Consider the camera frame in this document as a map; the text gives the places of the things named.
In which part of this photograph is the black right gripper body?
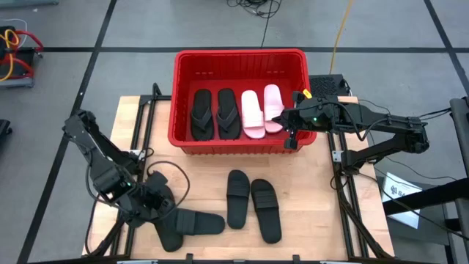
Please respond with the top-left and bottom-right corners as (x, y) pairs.
(289, 91), (320, 133)

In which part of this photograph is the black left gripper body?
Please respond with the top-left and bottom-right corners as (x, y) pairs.
(133, 185), (176, 223)

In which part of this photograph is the pink slide sandal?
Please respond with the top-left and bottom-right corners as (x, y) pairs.
(240, 89), (266, 139)
(263, 84), (286, 133)

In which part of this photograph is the black slide sandal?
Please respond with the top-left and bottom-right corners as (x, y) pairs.
(152, 185), (185, 254)
(166, 208), (226, 237)
(226, 169), (251, 230)
(250, 178), (283, 245)

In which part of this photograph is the red plastic bin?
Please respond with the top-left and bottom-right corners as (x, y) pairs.
(167, 48), (313, 155)

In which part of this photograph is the black flip-flop sandal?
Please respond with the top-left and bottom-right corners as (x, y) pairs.
(190, 89), (215, 142)
(215, 87), (243, 141)

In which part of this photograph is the black vented box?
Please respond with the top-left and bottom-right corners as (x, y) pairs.
(309, 74), (350, 98)

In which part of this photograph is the white printed sheet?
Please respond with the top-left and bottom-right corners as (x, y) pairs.
(380, 172), (423, 230)

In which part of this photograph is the black desk beam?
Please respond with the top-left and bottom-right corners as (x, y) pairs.
(383, 177), (469, 217)

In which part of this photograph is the red tubular cart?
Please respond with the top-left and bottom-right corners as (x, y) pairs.
(0, 25), (45, 89)

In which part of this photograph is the grey bar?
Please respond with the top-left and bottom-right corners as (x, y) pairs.
(0, 0), (59, 9)

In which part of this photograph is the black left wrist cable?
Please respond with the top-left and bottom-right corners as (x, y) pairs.
(145, 160), (191, 212)

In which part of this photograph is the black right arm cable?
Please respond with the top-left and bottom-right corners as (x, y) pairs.
(329, 100), (372, 143)

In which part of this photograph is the thick black cable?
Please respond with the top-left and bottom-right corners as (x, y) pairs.
(84, 197), (124, 256)

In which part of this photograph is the black aluminium frame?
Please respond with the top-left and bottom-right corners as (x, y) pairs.
(322, 94), (395, 260)
(87, 82), (173, 257)

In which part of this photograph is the yellow cable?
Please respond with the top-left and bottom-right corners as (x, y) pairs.
(328, 0), (355, 75)

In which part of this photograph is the thin black cable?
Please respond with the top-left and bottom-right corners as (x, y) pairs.
(260, 0), (274, 49)

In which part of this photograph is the black cable bundle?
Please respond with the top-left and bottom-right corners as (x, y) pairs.
(226, 0), (282, 19)

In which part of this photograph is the grey post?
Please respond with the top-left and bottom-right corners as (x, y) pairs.
(449, 97), (469, 250)

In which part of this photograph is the long black floor cable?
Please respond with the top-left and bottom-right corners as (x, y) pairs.
(372, 166), (469, 243)

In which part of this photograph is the orange cable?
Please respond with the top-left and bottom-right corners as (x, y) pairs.
(0, 29), (20, 82)

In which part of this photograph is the white cable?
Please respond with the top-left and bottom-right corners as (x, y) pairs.
(0, 18), (29, 48)

